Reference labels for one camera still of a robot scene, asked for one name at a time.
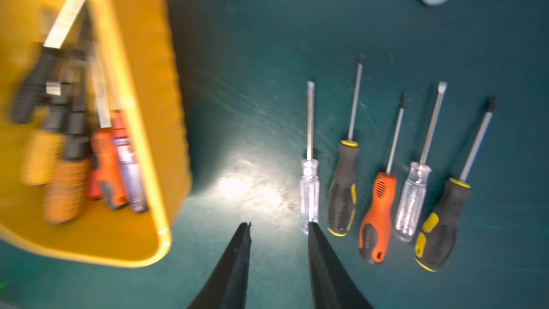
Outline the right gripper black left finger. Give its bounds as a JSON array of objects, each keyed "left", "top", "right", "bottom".
[{"left": 188, "top": 223, "right": 252, "bottom": 309}]

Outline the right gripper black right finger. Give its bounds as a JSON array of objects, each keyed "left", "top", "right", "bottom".
[{"left": 308, "top": 222, "right": 373, "bottom": 308}]

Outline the black yellow slim screwdriver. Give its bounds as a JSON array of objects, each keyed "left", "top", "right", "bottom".
[{"left": 327, "top": 54, "right": 364, "bottom": 237}]

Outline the clear handle screwdriver small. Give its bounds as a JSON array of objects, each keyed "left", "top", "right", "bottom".
[{"left": 300, "top": 81, "right": 320, "bottom": 235}]

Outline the yellow black handled screwdriver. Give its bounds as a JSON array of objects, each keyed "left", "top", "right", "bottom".
[{"left": 415, "top": 97, "right": 496, "bottom": 272}]

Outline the orange brown handle screwdriver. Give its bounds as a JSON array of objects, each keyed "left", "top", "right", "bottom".
[{"left": 44, "top": 50, "right": 92, "bottom": 225}]

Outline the yellow plastic storage box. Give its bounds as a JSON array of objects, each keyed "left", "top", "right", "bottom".
[{"left": 1, "top": 0, "right": 192, "bottom": 268}]

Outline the purple clear handle screwdriver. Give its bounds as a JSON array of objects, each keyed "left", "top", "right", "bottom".
[{"left": 111, "top": 110, "right": 149, "bottom": 213}]

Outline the orange handle screwdriver in box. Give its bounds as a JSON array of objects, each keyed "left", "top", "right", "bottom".
[{"left": 87, "top": 55, "right": 130, "bottom": 211}]

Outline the yellow handle screwdriver in box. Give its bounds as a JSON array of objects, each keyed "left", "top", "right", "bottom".
[{"left": 21, "top": 81, "right": 71, "bottom": 186}]

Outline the black ribbed handle screwdriver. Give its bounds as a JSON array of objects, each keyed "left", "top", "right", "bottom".
[{"left": 9, "top": 0, "right": 97, "bottom": 125}]

